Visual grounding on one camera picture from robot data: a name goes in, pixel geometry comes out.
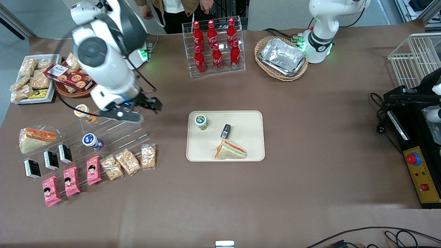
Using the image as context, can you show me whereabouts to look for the black box yellow control panel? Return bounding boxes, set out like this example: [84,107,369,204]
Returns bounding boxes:
[386,103,441,209]

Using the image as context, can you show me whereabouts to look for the pink cartoon snack pack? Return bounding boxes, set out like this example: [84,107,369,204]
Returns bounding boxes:
[86,155,102,186]
[41,176,62,207]
[63,166,81,197]

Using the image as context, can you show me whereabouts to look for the wicker basket with foil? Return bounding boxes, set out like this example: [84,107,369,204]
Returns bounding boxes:
[255,36,309,82]

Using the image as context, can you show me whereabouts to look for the stacked aluminium foil trays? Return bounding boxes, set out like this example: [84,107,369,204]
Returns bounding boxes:
[259,38,307,77]

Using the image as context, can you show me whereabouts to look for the red cola bottle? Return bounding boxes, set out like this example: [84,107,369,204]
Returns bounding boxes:
[230,41,241,70]
[212,43,223,72]
[192,21,204,52]
[227,18,238,45]
[194,46,207,74]
[207,20,218,49]

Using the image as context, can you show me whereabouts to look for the black power cable with plug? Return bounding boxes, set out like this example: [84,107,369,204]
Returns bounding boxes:
[370,92,405,154]

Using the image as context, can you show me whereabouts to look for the green gum bottle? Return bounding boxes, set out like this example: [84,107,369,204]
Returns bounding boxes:
[194,114,208,132]

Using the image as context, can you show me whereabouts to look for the wicker snack basket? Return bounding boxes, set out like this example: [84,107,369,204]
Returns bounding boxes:
[53,60,98,99]

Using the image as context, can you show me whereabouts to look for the white rectangular dish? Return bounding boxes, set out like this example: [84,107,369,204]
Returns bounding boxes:
[10,54,62,104]

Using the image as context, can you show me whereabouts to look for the clear acrylic bottle rack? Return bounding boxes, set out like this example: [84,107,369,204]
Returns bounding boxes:
[182,15,246,79]

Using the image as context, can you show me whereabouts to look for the cream plastic tray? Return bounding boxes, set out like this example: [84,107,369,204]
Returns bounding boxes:
[186,111,265,162]

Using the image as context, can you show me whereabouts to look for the wrapped triangle sandwich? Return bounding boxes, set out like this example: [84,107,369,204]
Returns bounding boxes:
[214,139,247,160]
[19,127,57,154]

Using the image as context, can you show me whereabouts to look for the red cookie box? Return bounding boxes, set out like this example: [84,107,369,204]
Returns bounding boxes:
[44,64,94,91]

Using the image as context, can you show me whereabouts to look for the metal equipment rack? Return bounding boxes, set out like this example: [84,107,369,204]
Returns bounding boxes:
[394,0,441,24]

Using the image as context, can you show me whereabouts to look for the white wire basket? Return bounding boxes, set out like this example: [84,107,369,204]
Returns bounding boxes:
[388,33,441,90]

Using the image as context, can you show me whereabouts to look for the black mounted equipment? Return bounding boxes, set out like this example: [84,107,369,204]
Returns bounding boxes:
[383,67,441,107]

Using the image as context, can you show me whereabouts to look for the black base cables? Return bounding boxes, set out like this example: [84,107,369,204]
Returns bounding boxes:
[264,28,305,43]

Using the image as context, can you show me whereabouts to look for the standing person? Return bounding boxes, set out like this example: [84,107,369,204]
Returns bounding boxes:
[134,0,214,35]

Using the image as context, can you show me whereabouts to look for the yellow snack pack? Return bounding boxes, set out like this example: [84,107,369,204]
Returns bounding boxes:
[28,89,49,100]

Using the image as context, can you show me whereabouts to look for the purple gum bottle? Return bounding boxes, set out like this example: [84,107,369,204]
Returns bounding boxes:
[82,134,104,151]

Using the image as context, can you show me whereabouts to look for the orange gum bottle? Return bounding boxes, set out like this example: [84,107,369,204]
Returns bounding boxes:
[74,104,98,123]

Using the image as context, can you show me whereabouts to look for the black floor cables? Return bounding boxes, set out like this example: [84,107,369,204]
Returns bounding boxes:
[305,226,441,248]

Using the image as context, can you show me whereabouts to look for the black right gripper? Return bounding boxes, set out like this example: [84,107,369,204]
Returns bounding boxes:
[126,97,163,113]

